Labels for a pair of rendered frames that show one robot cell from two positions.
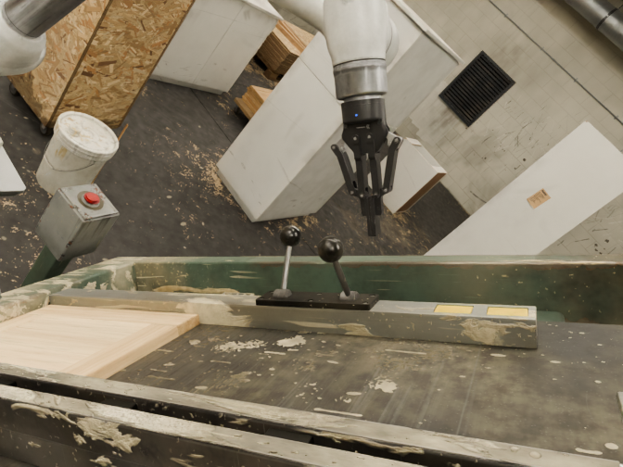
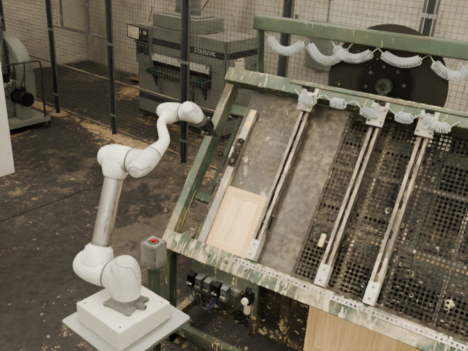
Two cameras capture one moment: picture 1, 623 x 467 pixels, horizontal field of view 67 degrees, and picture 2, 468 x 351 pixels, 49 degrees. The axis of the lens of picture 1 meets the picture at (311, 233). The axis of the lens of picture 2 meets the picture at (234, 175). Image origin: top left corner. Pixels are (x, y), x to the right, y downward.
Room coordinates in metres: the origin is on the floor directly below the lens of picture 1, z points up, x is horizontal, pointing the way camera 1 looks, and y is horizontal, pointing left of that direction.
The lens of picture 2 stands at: (-0.46, 2.91, 2.68)
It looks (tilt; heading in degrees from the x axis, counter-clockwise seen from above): 24 degrees down; 290
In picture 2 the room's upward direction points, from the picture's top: 3 degrees clockwise
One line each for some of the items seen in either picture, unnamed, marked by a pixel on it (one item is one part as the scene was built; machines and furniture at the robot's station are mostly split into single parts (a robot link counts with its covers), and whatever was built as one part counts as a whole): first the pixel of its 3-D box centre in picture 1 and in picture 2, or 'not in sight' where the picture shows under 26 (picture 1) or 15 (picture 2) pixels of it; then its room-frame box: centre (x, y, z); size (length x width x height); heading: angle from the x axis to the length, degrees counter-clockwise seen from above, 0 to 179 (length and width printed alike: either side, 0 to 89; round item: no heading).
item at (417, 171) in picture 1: (405, 176); not in sight; (5.76, -0.33, 0.36); 0.58 x 0.45 x 0.72; 73
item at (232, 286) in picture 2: not in sight; (216, 292); (0.50, 0.48, 0.69); 0.50 x 0.14 x 0.24; 171
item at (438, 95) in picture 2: not in sight; (384, 86); (-0.18, -0.62, 1.85); 0.80 x 0.06 x 0.80; 171
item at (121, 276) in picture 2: not in sight; (124, 276); (0.84, 0.98, 1.03); 0.18 x 0.16 x 0.22; 178
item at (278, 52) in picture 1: (306, 60); not in sight; (7.08, 1.88, 0.23); 2.45 x 1.03 x 0.45; 163
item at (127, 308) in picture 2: not in sight; (129, 299); (0.81, 0.99, 0.89); 0.22 x 0.18 x 0.06; 172
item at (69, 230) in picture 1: (76, 222); (153, 253); (0.95, 0.48, 0.84); 0.12 x 0.12 x 0.18; 81
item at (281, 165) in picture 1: (333, 117); not in sight; (3.45, 0.50, 0.88); 0.90 x 0.60 x 1.75; 163
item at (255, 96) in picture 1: (269, 116); not in sight; (4.44, 1.13, 0.15); 0.61 x 0.52 x 0.31; 163
